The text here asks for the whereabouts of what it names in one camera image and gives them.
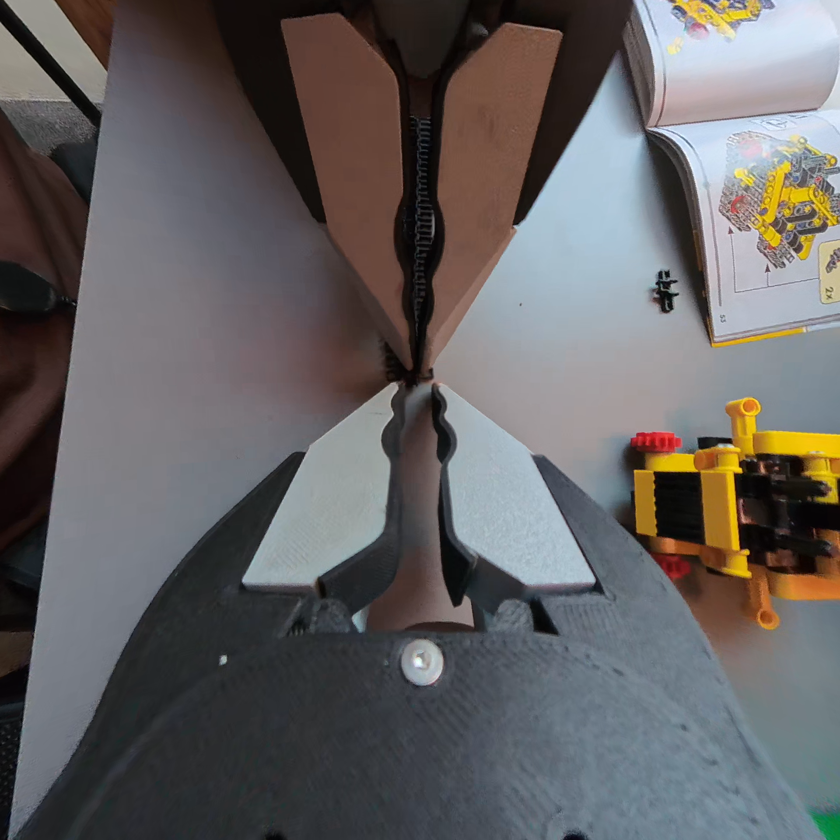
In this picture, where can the person's torso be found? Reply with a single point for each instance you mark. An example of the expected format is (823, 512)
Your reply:
(33, 394)

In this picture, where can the black office chair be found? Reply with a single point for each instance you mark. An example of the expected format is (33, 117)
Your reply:
(46, 59)

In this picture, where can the brown wooden cabinet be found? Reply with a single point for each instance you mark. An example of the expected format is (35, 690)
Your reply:
(88, 26)

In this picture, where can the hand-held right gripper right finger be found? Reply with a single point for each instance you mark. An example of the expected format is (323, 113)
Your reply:
(518, 518)

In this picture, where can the lego instruction booklet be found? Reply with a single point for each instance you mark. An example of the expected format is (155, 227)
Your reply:
(722, 65)

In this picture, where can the black lego track strip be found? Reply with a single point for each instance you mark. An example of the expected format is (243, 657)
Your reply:
(423, 216)

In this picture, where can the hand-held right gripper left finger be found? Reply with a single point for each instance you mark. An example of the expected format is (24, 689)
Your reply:
(321, 518)

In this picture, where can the yellow lego bulldozer model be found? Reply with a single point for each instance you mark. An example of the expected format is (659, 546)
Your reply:
(682, 505)

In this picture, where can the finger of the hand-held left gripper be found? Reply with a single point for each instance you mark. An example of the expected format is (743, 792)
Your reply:
(499, 144)
(348, 144)

